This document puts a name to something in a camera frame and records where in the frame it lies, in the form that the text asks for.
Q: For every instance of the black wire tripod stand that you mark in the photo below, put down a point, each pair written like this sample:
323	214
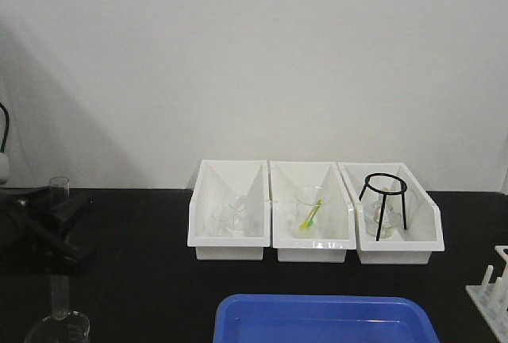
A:
401	192

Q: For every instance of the white storage bin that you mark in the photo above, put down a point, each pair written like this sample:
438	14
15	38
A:
424	235
218	180
339	232

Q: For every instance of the blue plastic tray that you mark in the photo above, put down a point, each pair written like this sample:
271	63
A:
321	318

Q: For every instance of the white test tube rack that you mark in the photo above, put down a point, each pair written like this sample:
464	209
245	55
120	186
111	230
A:
490	297

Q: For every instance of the glass flask in right bin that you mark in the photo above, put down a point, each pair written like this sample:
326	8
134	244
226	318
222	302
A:
381	220

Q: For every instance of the clear glass test tube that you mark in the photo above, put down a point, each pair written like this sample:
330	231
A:
59	193

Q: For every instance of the middle white storage bin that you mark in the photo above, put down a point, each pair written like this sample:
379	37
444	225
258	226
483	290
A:
339	232

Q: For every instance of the right white storage bin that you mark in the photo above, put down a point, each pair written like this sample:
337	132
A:
424	235

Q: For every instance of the left white storage bin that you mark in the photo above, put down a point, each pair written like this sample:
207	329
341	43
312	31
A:
218	180

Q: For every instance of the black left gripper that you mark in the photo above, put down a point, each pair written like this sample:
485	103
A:
44	246

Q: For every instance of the glass beaker in middle bin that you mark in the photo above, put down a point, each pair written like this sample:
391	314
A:
304	198

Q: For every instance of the yellow green spatulas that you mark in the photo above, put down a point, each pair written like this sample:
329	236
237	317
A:
309	220

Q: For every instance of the glassware in left bin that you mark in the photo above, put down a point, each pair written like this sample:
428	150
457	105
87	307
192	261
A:
231	216

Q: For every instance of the clear glass beaker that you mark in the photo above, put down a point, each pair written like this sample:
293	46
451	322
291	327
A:
74	328

